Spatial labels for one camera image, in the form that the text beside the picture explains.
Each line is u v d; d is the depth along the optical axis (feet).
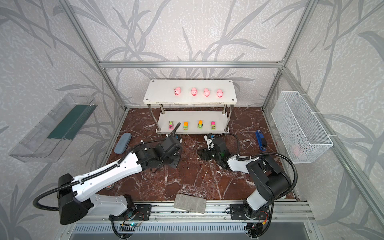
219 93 2.58
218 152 2.37
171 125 3.25
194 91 2.58
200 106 4.05
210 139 2.71
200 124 3.27
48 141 2.09
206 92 2.58
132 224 2.32
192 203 2.42
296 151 2.41
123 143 3.16
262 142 3.14
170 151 1.84
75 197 1.28
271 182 1.46
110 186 1.51
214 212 2.47
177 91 2.58
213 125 3.25
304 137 1.99
